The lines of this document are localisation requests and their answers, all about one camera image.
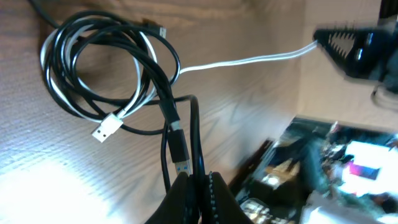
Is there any black USB cable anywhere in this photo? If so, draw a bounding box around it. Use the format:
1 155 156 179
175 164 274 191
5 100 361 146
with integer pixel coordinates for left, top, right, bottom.
27 0 206 200

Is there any white USB cable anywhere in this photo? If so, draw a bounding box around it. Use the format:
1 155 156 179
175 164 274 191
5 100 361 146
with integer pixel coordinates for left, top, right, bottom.
39 15 318 144

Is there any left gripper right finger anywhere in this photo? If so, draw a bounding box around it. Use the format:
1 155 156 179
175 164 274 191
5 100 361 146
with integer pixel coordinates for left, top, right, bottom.
201 172 252 224

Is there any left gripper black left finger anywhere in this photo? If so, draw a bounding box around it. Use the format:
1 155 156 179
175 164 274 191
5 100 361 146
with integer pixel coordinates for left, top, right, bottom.
146 172 199 224

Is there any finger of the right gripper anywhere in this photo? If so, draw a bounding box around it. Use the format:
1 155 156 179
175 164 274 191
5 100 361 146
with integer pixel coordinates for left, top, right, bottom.
313 27 395 80

